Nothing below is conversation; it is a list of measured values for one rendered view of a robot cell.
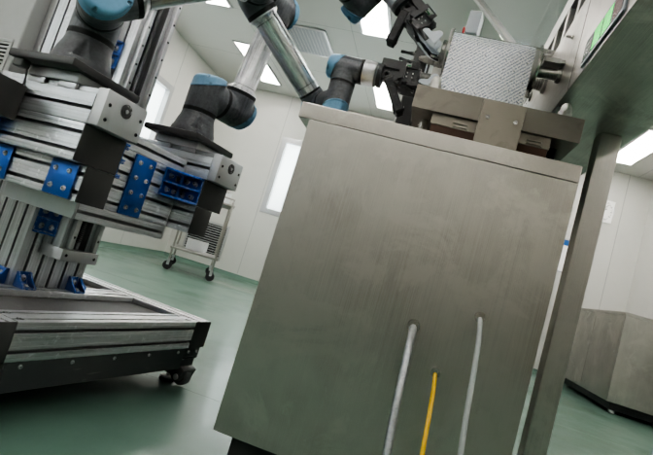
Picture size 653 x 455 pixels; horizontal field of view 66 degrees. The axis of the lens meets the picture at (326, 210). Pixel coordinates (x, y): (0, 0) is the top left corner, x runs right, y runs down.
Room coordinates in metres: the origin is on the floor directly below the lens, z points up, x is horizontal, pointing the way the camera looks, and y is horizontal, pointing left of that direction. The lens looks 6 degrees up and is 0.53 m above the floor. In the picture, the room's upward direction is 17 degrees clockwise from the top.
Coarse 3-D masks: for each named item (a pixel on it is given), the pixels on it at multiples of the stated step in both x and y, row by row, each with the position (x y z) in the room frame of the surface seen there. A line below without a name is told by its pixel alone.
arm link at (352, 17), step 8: (352, 0) 1.48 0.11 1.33; (360, 0) 1.49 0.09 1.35; (368, 0) 1.51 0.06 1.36; (376, 0) 1.51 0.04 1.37; (344, 8) 1.53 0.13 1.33; (352, 8) 1.51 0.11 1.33; (360, 8) 1.51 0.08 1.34; (368, 8) 1.52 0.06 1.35; (352, 16) 1.53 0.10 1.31; (360, 16) 1.54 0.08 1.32
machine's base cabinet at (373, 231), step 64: (320, 128) 1.20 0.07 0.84; (320, 192) 1.19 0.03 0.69; (384, 192) 1.16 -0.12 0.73; (448, 192) 1.13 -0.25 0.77; (512, 192) 1.10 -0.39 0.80; (320, 256) 1.18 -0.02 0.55; (384, 256) 1.15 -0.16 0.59; (448, 256) 1.12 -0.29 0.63; (512, 256) 1.09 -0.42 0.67; (256, 320) 1.20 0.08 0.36; (320, 320) 1.17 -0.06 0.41; (384, 320) 1.14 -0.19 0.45; (448, 320) 1.11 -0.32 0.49; (512, 320) 1.09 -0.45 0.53; (256, 384) 1.19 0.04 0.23; (320, 384) 1.16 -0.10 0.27; (384, 384) 1.13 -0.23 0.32; (448, 384) 1.11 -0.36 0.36; (512, 384) 1.08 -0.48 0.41; (256, 448) 1.22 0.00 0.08; (320, 448) 1.15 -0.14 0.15; (448, 448) 1.10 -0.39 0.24; (512, 448) 1.07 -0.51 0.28
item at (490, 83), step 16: (448, 64) 1.40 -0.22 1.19; (464, 64) 1.39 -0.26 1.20; (448, 80) 1.39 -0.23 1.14; (464, 80) 1.39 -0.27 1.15; (480, 80) 1.38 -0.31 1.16; (496, 80) 1.37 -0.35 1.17; (512, 80) 1.36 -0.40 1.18; (528, 80) 1.35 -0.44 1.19; (480, 96) 1.37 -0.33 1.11; (496, 96) 1.37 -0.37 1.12; (512, 96) 1.36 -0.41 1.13
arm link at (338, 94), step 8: (336, 80) 1.43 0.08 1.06; (344, 80) 1.42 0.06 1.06; (328, 88) 1.44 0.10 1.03; (336, 88) 1.42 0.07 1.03; (344, 88) 1.42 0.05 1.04; (352, 88) 1.44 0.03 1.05; (320, 96) 1.48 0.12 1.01; (328, 96) 1.43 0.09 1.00; (336, 96) 1.42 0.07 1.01; (344, 96) 1.43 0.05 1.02; (320, 104) 1.48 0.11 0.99; (328, 104) 1.43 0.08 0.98; (336, 104) 1.42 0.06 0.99; (344, 104) 1.43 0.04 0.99
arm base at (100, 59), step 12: (72, 36) 1.21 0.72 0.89; (84, 36) 1.21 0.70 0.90; (96, 36) 1.22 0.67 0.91; (60, 48) 1.20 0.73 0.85; (72, 48) 1.20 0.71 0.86; (84, 48) 1.21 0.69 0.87; (96, 48) 1.22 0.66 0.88; (108, 48) 1.25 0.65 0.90; (84, 60) 1.20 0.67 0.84; (96, 60) 1.22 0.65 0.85; (108, 60) 1.26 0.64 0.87; (108, 72) 1.26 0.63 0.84
